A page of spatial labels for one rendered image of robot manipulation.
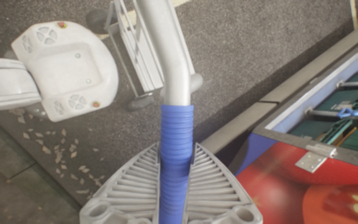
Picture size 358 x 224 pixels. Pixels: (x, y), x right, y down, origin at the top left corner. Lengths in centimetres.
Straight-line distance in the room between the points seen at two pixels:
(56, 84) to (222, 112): 150
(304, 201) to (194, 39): 144
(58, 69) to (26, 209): 114
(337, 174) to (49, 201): 183
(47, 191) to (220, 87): 186
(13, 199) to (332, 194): 192
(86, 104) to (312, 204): 119
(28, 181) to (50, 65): 92
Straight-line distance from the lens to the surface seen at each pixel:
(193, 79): 22
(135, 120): 137
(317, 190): 79
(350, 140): 127
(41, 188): 164
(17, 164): 161
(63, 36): 111
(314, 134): 131
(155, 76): 137
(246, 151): 98
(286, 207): 75
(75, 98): 105
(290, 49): 252
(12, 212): 179
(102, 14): 124
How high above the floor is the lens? 135
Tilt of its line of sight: 71 degrees down
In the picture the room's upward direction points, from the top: 110 degrees clockwise
